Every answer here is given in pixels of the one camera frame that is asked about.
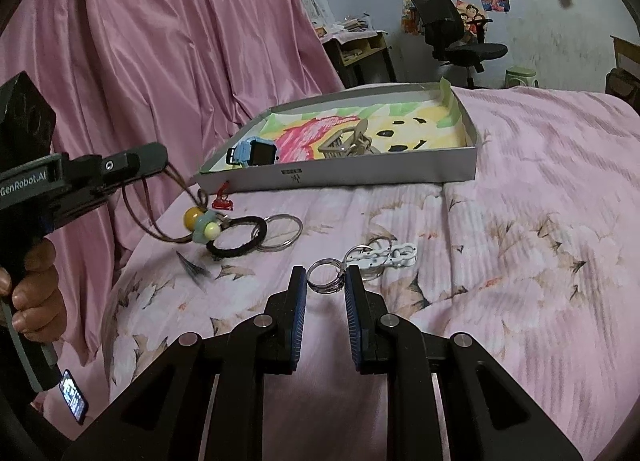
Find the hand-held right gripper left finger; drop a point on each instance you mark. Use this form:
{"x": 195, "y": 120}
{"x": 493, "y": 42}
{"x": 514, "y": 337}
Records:
{"x": 299, "y": 313}

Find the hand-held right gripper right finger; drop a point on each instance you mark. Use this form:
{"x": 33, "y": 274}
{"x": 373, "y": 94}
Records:
{"x": 351, "y": 313}

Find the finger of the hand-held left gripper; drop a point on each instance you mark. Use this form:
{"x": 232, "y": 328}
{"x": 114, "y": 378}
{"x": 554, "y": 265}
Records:
{"x": 130, "y": 161}

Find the red charm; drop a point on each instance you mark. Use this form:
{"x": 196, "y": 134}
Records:
{"x": 222, "y": 202}

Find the shallow grey cardboard box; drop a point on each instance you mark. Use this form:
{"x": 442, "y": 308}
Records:
{"x": 375, "y": 172}

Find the person's left hand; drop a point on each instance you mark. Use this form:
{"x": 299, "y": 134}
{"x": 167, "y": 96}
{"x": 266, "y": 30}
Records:
{"x": 40, "y": 316}

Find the pink satin curtain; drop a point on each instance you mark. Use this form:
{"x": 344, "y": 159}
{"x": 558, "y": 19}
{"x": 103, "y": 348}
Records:
{"x": 150, "y": 66}

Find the blue smartwatch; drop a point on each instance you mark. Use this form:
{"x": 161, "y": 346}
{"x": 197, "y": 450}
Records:
{"x": 247, "y": 151}

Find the beige hair claw clip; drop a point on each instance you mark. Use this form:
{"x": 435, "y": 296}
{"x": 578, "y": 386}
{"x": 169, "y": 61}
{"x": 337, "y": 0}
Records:
{"x": 345, "y": 141}

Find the black smartphone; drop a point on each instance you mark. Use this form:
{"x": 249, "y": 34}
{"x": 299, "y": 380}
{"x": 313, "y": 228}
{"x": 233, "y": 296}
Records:
{"x": 74, "y": 398}

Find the wooden desk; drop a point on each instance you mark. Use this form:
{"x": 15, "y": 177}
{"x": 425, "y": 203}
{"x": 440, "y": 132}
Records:
{"x": 360, "y": 48}

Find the stack of books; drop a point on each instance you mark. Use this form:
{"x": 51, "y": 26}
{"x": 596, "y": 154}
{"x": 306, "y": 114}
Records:
{"x": 352, "y": 23}

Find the green plastic stool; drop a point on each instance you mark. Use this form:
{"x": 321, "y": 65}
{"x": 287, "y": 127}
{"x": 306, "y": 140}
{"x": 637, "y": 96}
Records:
{"x": 520, "y": 77}

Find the black office chair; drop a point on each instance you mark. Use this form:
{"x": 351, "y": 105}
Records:
{"x": 440, "y": 26}

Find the dark bag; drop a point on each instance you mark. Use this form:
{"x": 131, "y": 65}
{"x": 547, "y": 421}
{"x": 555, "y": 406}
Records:
{"x": 622, "y": 86}

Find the wooden cabinet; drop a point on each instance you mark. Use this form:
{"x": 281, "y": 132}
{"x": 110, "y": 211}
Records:
{"x": 627, "y": 53}

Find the colourful patterned wall hanging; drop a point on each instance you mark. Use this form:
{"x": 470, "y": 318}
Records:
{"x": 410, "y": 16}

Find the cartoon children wall poster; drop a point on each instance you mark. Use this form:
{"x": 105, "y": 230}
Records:
{"x": 470, "y": 13}

